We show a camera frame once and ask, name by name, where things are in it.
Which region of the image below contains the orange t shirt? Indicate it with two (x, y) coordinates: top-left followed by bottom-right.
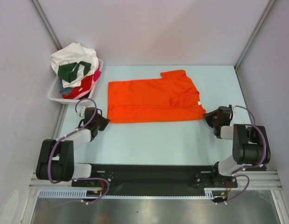
(107, 70), (206, 124)

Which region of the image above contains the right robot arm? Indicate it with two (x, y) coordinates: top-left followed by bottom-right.
(203, 105), (271, 187)

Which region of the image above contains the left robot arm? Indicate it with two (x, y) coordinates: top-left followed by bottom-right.
(36, 107), (110, 187)

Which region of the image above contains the red t shirt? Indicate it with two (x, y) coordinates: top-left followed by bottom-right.
(62, 75), (95, 99)

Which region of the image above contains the grey t shirt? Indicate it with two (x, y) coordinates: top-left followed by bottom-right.
(59, 79), (74, 95)

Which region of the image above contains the pink garment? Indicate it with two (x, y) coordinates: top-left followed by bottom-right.
(93, 69), (101, 82)

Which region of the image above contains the white plastic basket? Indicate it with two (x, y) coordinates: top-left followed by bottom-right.
(47, 59), (103, 105)

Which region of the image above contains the green and white t shirt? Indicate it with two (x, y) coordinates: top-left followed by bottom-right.
(57, 61), (91, 83)

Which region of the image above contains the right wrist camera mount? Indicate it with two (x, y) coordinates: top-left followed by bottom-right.
(229, 105), (237, 115)

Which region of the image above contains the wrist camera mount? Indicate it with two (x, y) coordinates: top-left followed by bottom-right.
(76, 106), (86, 119)
(229, 105), (237, 115)

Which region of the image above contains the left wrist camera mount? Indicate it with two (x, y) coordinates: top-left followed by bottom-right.
(76, 106), (86, 119)

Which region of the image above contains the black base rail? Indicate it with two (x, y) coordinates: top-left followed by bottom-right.
(71, 164), (247, 192)

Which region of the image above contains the white slotted cable duct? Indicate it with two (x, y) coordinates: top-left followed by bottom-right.
(38, 189), (225, 201)

